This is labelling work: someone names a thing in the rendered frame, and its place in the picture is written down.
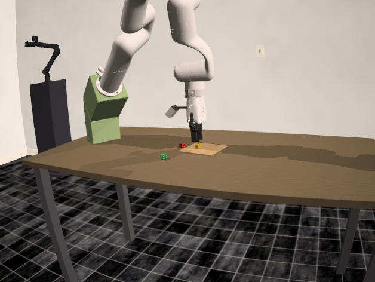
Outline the tan mat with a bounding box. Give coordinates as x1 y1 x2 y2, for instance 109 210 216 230
179 142 227 156

